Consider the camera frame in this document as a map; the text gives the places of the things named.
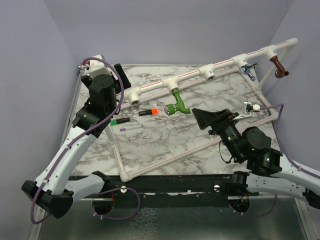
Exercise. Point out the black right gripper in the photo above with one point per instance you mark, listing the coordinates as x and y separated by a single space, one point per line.
217 120

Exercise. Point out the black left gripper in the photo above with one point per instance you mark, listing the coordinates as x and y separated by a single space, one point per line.
122 75

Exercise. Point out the white pvc pipe frame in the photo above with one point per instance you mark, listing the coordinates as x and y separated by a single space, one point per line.
140 94

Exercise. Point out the green water faucet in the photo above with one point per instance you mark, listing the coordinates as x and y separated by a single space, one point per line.
179 106

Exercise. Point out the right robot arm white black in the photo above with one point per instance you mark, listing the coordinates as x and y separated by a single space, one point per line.
271 170

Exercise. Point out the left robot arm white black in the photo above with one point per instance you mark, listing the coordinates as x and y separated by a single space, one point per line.
52 190

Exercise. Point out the clear plastic bag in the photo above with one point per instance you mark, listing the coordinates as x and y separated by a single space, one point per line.
151 105

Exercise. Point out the orange capped black marker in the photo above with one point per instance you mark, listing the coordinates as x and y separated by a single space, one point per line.
148 112

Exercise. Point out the green capped black marker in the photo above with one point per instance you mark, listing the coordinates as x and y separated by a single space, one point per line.
118 121

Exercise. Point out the purple capped white pen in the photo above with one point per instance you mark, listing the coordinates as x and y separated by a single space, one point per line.
130 128

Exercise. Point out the grey metal faucet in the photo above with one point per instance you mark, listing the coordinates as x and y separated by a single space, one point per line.
246 70

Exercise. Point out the brown copper faucet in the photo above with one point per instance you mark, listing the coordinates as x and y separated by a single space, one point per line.
280 70

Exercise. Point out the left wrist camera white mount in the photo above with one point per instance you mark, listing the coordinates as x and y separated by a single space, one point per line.
94 68

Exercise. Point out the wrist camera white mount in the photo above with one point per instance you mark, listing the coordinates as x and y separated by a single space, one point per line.
94 68
249 108

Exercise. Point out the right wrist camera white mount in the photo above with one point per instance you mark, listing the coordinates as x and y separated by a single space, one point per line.
249 108

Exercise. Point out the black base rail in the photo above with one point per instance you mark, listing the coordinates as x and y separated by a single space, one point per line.
171 191

